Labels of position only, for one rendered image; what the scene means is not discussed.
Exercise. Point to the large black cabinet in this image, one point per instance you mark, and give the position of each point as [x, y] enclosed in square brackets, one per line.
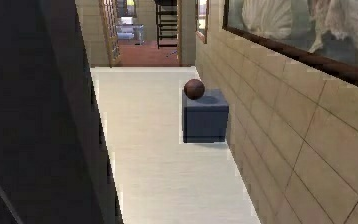
[43, 113]

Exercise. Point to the wooden lattice room door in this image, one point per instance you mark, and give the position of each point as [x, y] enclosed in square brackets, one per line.
[109, 30]

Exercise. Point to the grey glass table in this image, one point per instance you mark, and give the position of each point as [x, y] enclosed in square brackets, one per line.
[129, 31]

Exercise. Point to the small brown framed picture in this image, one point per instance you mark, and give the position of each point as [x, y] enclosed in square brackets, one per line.
[202, 18]

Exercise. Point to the brown ball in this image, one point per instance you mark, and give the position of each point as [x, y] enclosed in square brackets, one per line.
[194, 89]

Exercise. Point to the black ladder shelf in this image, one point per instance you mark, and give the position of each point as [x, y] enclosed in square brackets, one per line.
[167, 23]

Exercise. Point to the large brown framed picture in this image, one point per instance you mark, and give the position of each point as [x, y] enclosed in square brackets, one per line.
[300, 30]

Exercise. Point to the dark blue box stool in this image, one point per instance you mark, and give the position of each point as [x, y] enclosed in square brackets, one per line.
[205, 118]

